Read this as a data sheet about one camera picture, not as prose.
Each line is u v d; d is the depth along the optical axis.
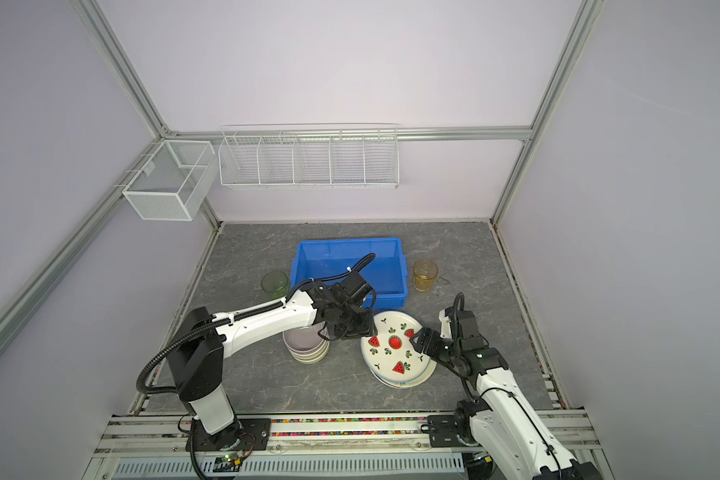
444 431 0.74
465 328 0.64
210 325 0.46
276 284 0.99
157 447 0.73
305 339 0.81
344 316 0.65
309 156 0.99
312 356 0.78
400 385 0.79
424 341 0.75
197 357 0.45
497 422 0.50
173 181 0.98
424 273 1.02
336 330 0.69
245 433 0.74
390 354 0.82
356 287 0.66
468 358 0.59
